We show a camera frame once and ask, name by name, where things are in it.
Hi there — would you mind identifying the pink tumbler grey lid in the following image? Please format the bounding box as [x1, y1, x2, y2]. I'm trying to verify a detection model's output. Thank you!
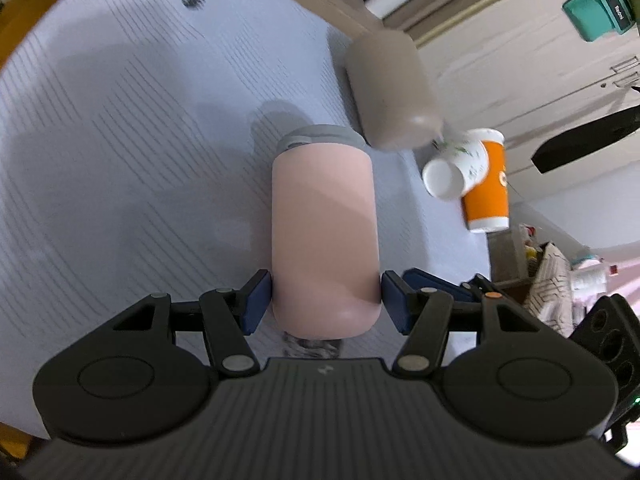
[271, 125, 381, 340]

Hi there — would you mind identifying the beige tumbler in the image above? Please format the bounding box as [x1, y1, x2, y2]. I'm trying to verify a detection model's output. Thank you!
[345, 29, 444, 152]

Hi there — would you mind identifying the orange paper cup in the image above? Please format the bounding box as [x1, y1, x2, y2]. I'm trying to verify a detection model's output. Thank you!
[462, 128, 510, 233]

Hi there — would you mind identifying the light wood wardrobe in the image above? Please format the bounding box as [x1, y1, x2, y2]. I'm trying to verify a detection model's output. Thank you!
[385, 0, 639, 203]

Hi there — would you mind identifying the teal Redmi pouch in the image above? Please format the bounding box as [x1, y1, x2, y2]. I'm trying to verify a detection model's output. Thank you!
[562, 0, 636, 42]

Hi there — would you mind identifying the white patterned tablecloth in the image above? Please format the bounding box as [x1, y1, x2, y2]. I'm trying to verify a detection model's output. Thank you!
[0, 0, 494, 441]

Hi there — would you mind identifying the white floral paper cup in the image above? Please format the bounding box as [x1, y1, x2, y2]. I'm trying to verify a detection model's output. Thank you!
[422, 130, 489, 200]

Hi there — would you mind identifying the black ribbon bow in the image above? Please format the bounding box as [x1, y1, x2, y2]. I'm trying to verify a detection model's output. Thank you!
[530, 105, 639, 174]

